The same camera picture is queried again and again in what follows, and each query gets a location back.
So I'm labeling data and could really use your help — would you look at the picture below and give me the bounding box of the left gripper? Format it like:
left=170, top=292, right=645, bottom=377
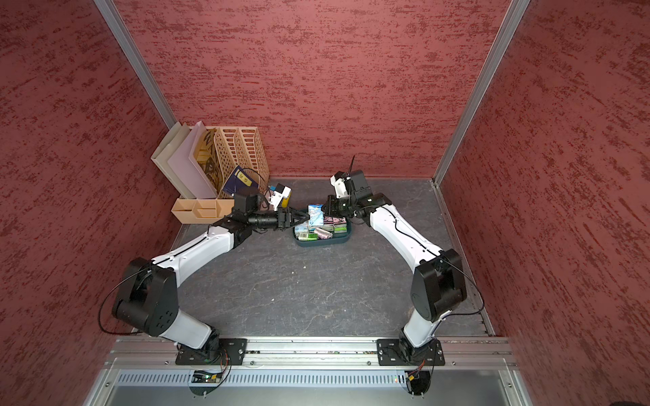
left=249, top=206, right=310, bottom=230

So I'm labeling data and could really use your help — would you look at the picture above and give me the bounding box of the blue tissue pack bottom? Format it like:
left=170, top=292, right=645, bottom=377
left=308, top=205, right=324, bottom=227

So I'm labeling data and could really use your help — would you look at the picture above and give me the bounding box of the blue tissue pack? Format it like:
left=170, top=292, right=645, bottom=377
left=294, top=223, right=309, bottom=237
left=308, top=205, right=324, bottom=227

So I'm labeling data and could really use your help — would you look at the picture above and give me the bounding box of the pink Kuromi tissue pack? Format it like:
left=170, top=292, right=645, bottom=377
left=323, top=217, right=347, bottom=226

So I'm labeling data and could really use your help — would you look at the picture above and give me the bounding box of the pink Kuromi pack bottom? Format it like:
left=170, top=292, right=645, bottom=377
left=314, top=228, right=333, bottom=240

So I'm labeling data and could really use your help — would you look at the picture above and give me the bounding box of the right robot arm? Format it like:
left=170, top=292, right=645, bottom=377
left=323, top=194, right=467, bottom=349

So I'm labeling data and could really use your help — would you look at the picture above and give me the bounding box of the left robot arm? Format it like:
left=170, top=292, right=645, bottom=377
left=112, top=207, right=309, bottom=360

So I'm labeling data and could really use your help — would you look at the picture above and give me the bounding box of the teal storage box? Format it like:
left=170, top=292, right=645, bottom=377
left=294, top=205, right=351, bottom=248

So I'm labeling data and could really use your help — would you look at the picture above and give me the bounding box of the dark blue notebook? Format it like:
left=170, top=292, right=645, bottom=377
left=221, top=166, right=259, bottom=197

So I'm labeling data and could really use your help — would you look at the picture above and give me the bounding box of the beige desk file organizer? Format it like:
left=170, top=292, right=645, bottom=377
left=152, top=122, right=269, bottom=224

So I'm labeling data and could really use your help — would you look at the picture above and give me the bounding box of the pink folder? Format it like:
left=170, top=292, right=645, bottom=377
left=168, top=121, right=217, bottom=199

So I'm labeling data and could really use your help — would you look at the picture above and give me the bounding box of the gold patterned book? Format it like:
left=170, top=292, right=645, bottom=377
left=194, top=129, right=223, bottom=195

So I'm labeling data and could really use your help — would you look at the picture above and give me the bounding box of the beige folder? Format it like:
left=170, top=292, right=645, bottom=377
left=151, top=121, right=196, bottom=200

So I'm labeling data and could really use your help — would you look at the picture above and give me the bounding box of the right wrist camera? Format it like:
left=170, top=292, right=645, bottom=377
left=330, top=170, right=372, bottom=200

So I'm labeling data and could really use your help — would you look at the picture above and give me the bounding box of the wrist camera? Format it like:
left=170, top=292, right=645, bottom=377
left=233, top=184, right=292, bottom=213
left=330, top=170, right=372, bottom=200

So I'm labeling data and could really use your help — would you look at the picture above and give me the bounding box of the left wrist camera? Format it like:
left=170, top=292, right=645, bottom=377
left=233, top=184, right=292, bottom=213

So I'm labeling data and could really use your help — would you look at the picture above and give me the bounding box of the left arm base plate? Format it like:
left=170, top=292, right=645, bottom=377
left=175, top=338, right=248, bottom=366

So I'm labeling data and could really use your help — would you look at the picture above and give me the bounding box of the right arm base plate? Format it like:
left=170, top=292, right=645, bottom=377
left=376, top=338, right=445, bottom=367

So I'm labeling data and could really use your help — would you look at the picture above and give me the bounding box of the aluminium front rail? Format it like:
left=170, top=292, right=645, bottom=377
left=85, top=337, right=532, bottom=405

